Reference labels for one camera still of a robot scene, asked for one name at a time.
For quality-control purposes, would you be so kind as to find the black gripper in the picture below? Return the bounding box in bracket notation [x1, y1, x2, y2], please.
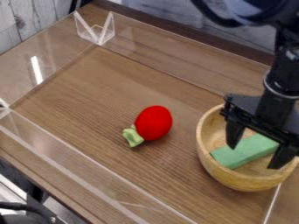
[220, 94, 299, 170]

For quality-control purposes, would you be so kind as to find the green rectangular block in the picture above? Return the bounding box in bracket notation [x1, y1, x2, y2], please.
[210, 134, 279, 170]

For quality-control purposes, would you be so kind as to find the brown wooden bowl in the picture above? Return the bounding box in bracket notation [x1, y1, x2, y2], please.
[196, 104, 299, 192]

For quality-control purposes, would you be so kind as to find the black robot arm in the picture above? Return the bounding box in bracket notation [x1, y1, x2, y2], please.
[191, 0, 299, 169]

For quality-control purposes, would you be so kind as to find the red plush strawberry toy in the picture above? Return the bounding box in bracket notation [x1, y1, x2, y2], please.
[123, 105, 174, 147]

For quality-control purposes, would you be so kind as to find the clear acrylic enclosure wall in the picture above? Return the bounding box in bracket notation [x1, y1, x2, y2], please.
[0, 10, 299, 224]

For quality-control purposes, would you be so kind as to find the black metal bracket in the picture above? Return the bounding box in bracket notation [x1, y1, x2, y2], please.
[26, 195, 68, 224]

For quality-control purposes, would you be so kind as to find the black cable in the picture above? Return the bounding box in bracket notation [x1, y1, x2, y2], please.
[0, 201, 34, 218]

